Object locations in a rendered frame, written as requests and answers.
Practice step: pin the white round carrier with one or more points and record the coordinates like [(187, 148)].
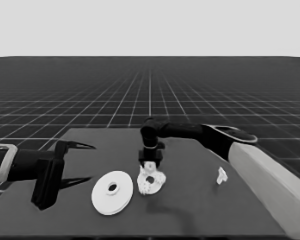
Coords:
[(155, 188)]

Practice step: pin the large thick white disc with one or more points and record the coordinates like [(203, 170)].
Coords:
[(101, 198)]

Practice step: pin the small white T-shaped piece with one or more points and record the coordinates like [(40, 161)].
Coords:
[(220, 178)]

